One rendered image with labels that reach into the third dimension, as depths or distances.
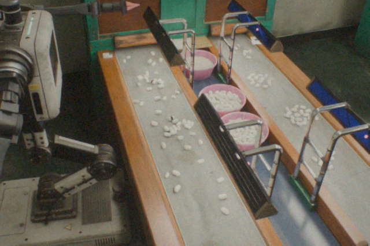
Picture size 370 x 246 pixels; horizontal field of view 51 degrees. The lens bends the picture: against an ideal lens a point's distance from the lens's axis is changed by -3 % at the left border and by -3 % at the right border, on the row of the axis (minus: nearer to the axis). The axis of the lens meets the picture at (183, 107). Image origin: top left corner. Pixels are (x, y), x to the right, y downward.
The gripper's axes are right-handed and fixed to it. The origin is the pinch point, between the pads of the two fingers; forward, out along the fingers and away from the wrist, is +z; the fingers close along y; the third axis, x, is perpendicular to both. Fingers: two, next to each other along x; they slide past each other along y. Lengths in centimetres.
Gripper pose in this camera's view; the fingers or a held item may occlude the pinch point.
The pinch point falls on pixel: (137, 4)
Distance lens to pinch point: 228.8
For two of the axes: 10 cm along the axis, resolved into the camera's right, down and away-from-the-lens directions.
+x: 2.1, 2.9, -9.3
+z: 9.8, -1.2, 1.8
